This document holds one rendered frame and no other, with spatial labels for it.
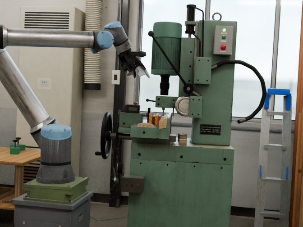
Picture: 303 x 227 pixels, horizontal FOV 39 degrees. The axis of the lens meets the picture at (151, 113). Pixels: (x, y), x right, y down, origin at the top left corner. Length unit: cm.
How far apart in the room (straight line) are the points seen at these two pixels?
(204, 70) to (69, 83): 174
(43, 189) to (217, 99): 109
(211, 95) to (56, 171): 98
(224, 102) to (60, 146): 97
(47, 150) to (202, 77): 93
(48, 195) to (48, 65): 203
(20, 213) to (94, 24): 222
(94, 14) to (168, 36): 155
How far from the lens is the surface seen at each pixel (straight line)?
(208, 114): 252
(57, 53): 396
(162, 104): 259
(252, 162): 398
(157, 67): 256
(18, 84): 230
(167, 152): 243
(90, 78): 395
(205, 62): 244
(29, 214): 219
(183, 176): 245
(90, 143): 417
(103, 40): 224
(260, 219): 331
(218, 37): 248
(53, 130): 214
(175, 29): 258
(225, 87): 253
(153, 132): 235
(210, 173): 245
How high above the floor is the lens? 110
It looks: 3 degrees down
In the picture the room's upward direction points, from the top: 3 degrees clockwise
